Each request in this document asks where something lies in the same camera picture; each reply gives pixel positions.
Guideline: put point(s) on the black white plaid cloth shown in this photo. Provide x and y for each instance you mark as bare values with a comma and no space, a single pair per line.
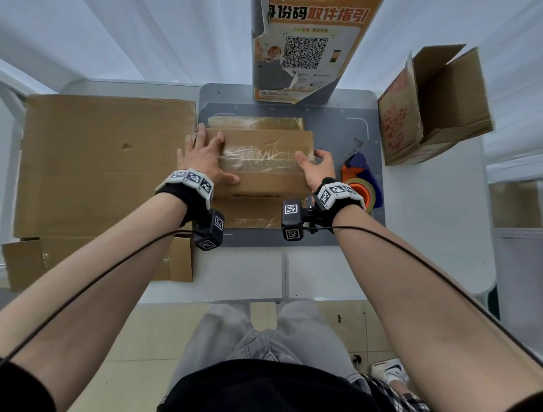
390,397

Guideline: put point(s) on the person's left forearm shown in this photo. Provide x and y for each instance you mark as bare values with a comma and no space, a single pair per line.
93,288

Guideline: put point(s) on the cardboard box black print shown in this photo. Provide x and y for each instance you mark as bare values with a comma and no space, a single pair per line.
263,182

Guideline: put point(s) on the blue orange tape dispenser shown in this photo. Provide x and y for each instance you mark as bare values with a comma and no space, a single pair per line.
360,163
370,196

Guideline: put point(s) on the white sneaker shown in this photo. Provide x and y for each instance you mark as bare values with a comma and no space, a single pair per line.
390,369

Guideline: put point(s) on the large cardboard box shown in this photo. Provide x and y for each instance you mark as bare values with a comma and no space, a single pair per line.
97,170

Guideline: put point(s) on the grey scanner kiosk with poster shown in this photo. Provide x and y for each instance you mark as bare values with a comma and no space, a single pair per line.
305,21

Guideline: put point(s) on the person's left hand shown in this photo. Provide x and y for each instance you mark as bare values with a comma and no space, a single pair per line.
203,159

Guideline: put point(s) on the grey scanning mat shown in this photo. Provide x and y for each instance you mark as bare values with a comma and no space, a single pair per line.
254,237

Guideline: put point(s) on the red print cardboard box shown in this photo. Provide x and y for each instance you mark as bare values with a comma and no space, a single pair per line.
449,93

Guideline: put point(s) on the white metal frame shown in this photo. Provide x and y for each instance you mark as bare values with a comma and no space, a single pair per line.
25,82

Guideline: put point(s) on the person's right forearm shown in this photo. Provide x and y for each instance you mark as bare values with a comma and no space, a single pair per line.
424,305

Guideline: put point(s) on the person's right hand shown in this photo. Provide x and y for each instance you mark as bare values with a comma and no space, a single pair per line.
322,170

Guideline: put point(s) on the black shirt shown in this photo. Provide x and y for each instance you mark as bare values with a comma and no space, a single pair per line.
267,390

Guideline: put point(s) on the grey trousers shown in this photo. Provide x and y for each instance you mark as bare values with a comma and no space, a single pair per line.
305,335

